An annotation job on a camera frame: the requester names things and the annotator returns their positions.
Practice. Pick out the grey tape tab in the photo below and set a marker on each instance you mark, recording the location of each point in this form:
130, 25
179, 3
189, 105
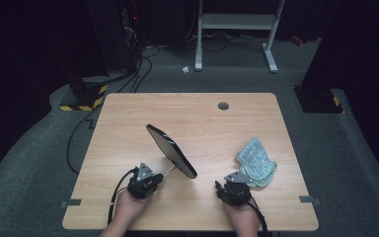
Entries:
309, 199
69, 203

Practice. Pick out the black yellow striped base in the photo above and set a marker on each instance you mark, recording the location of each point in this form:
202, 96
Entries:
85, 95
319, 100

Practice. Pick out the black oval mirror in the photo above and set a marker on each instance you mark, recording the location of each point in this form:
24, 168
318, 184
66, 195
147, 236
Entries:
171, 149

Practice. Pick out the small white floor scrap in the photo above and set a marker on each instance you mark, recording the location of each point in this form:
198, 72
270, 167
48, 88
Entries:
185, 69

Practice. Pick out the white metal stand frame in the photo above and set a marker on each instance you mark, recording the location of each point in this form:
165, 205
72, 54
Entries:
237, 21

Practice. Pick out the light blue cleaning cloth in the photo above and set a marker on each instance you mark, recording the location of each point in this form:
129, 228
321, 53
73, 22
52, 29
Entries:
255, 161

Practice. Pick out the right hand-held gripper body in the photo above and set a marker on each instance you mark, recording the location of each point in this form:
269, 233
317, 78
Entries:
237, 192

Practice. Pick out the person's left hand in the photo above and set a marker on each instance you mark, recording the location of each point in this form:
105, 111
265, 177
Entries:
130, 209

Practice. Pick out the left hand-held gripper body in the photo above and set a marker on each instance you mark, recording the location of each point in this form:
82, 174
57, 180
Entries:
141, 186

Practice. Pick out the small red floor object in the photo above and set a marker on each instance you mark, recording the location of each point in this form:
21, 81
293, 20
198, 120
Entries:
297, 40

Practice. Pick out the person's right hand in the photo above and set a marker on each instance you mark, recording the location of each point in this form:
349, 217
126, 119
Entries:
243, 219

